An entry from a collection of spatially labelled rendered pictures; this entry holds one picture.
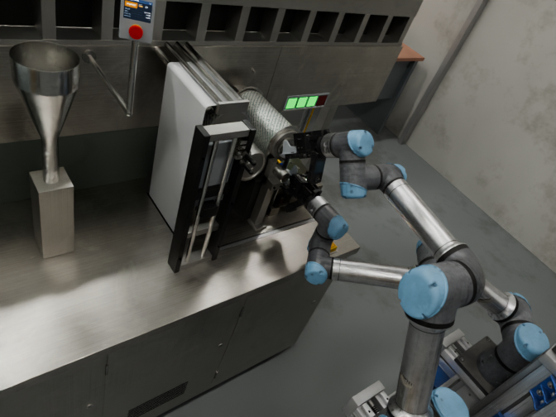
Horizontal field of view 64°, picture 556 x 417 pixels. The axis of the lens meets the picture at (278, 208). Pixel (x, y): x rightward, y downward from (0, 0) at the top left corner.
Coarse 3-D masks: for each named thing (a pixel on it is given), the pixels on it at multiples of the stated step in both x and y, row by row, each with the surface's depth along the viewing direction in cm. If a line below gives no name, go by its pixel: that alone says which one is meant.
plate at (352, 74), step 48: (0, 48) 113; (96, 48) 127; (144, 48) 136; (240, 48) 156; (288, 48) 170; (336, 48) 185; (384, 48) 204; (0, 96) 121; (96, 96) 137; (144, 96) 147; (336, 96) 208
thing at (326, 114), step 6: (324, 108) 242; (330, 108) 240; (336, 108) 243; (324, 114) 243; (330, 114) 243; (318, 120) 248; (324, 120) 244; (330, 120) 247; (318, 126) 249; (324, 126) 248; (306, 162) 263
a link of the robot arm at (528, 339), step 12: (504, 324) 160; (516, 324) 156; (528, 324) 153; (504, 336) 157; (516, 336) 151; (528, 336) 150; (540, 336) 151; (504, 348) 155; (516, 348) 150; (528, 348) 147; (540, 348) 148; (504, 360) 155; (516, 360) 151; (528, 360) 149
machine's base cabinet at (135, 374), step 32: (288, 288) 173; (320, 288) 195; (192, 320) 144; (224, 320) 159; (256, 320) 178; (288, 320) 200; (128, 352) 134; (160, 352) 147; (192, 352) 162; (224, 352) 182; (256, 352) 205; (64, 384) 125; (96, 384) 136; (128, 384) 149; (160, 384) 165; (192, 384) 185; (0, 416) 118; (32, 416) 127; (64, 416) 138; (96, 416) 152; (128, 416) 168
